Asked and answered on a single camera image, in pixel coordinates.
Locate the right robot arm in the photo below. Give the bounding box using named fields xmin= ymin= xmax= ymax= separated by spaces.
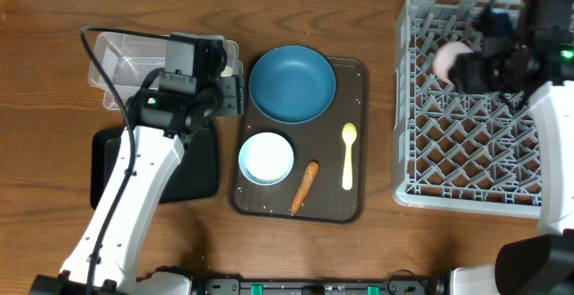
xmin=433 ymin=0 xmax=573 ymax=294

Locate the clear plastic waste bin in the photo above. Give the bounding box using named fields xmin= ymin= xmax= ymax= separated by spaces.
xmin=88 ymin=32 xmax=243 ymax=111

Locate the dark blue plate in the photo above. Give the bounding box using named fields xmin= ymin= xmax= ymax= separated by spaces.
xmin=248 ymin=46 xmax=336 ymax=125

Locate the brown serving tray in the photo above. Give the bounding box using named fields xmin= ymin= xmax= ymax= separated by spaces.
xmin=229 ymin=57 xmax=369 ymax=224

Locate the yellow plastic spoon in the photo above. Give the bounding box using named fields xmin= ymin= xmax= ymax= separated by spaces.
xmin=342 ymin=123 xmax=357 ymax=191

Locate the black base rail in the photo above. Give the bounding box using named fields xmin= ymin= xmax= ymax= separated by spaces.
xmin=191 ymin=269 xmax=450 ymax=295

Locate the grey dishwasher rack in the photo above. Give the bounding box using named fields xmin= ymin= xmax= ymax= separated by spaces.
xmin=392 ymin=0 xmax=543 ymax=221

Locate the pink white cup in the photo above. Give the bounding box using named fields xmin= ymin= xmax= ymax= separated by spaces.
xmin=432 ymin=41 xmax=473 ymax=84

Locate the orange carrot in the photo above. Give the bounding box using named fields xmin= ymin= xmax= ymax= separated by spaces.
xmin=290 ymin=161 xmax=319 ymax=216

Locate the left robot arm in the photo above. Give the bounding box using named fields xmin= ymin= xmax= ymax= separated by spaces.
xmin=30 ymin=74 xmax=245 ymax=294

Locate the light blue rice bowl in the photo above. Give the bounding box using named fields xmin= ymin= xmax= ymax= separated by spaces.
xmin=238 ymin=132 xmax=295 ymax=186

